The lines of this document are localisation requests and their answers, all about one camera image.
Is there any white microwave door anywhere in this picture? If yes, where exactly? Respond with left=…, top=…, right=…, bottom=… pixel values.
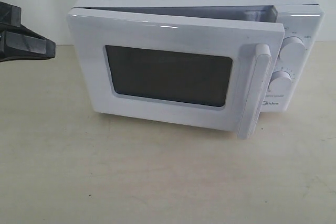
left=67, top=8, right=285, bottom=138

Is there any white Midea microwave body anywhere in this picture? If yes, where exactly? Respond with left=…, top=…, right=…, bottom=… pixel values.
left=67, top=0, right=324, bottom=112

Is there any lower white timer knob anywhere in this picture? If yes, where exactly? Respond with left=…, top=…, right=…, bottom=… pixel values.
left=268, top=71, right=292, bottom=94

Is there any upper white power knob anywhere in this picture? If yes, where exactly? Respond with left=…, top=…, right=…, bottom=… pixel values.
left=279, top=36, right=306, bottom=61

